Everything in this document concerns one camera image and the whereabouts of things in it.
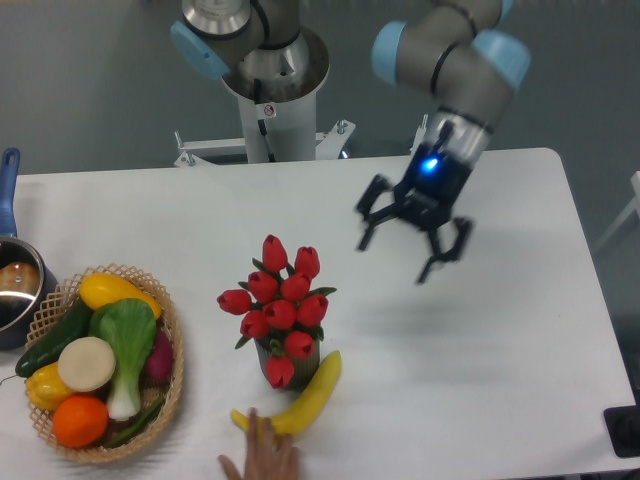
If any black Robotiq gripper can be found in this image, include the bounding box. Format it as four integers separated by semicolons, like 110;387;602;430
354;142;474;286

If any orange fruit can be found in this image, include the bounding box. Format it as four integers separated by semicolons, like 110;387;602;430
53;394;109;448

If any dark grey ribbed vase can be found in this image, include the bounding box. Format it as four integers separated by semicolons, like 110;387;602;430
254;326;324;390

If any black device at table edge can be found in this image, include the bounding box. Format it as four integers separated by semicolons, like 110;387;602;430
603;405;639;458

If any purple sweet potato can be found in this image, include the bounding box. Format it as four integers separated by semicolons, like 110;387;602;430
144;329;174;382

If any yellow bell pepper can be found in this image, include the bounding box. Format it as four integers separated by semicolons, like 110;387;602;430
25;362;75;411

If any woven wicker basket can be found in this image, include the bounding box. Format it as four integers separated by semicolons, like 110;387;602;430
26;264;184;464

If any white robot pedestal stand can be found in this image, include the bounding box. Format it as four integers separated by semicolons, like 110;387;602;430
174;91;356;167

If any green cucumber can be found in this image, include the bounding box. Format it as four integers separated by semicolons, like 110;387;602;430
15;298;93;378

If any yellow squash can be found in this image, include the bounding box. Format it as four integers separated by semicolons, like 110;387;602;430
79;273;162;320

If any beige round disc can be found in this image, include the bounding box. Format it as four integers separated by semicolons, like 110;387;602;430
57;336;116;392

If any green chili pepper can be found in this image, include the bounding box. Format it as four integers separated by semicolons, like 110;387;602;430
104;397;165;449

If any blue saucepan with lid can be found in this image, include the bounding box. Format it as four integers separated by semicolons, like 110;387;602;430
1;147;57;350

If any red tulip bouquet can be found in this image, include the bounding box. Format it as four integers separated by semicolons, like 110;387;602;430
216;233;338;390

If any white frame at right edge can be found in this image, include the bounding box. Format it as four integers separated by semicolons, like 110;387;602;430
594;170;640;251

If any green bok choy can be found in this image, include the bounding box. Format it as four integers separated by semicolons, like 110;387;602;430
89;298;156;422

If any yellow banana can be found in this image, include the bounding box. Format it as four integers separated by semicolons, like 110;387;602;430
229;349;343;437

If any bare human hand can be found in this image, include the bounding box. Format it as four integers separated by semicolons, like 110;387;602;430
217;408;300;480

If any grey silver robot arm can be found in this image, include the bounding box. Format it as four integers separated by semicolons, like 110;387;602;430
170;1;531;266

